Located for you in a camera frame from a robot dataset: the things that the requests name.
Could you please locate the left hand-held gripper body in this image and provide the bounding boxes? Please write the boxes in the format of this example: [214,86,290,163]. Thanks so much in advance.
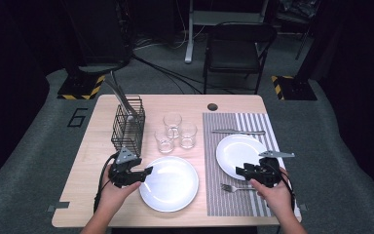
[108,147,143,189]

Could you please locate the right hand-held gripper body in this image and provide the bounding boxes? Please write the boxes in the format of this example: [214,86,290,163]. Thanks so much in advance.
[254,149,296,189]

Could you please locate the silver fork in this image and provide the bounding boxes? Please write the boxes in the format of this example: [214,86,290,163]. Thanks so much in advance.
[220,183,257,193]

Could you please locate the white round plate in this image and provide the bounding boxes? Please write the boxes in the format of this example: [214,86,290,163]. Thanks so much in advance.
[138,155,200,214]
[215,134,269,181]

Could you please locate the black wire cutlery basket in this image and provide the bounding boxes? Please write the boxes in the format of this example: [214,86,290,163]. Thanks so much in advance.
[110,95,146,162]

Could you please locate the silver table knife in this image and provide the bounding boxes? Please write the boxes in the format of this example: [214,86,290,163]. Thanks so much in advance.
[211,129,267,136]

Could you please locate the person's left hand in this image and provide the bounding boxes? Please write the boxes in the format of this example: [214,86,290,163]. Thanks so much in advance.
[98,164,142,217]

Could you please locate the person's right hand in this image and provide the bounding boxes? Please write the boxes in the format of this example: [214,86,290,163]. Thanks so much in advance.
[249,166,295,223]

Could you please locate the striped grey white placemat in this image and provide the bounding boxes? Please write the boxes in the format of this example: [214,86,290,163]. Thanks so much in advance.
[202,111,301,217]

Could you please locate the clear drinking glass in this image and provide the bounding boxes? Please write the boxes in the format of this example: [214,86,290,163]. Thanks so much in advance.
[154,128,176,155]
[162,112,183,139]
[178,122,199,150]

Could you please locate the hazard-striped black stand base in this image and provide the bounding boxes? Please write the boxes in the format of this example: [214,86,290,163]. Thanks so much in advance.
[271,75,318,101]
[56,74,106,100]

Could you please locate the black folding chair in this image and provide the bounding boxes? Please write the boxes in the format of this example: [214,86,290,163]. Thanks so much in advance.
[203,20,278,96]

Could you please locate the black cabinet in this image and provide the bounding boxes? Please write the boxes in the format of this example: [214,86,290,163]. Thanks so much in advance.
[61,0,134,67]

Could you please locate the crumpled grey plastic sheet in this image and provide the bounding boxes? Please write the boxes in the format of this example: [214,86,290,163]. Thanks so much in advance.
[278,0,320,20]

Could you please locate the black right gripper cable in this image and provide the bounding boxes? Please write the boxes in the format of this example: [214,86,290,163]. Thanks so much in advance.
[277,169,296,213]

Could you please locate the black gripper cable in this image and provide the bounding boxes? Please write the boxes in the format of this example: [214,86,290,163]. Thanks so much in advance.
[277,169,296,213]
[93,152,120,214]

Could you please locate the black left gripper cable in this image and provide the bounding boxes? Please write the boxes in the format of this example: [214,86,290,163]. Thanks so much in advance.
[93,152,120,214]

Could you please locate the silver utensil handle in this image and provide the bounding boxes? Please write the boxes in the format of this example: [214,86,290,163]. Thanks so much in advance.
[109,70,138,118]
[104,79,134,117]

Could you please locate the black floor cables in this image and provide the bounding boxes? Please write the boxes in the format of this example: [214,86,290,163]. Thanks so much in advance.
[131,53,237,96]

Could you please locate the white floor cable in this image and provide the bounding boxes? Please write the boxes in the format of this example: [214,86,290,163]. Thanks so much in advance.
[132,30,189,52]

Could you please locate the white desk frame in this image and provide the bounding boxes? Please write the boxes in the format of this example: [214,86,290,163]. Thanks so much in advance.
[184,0,271,64]

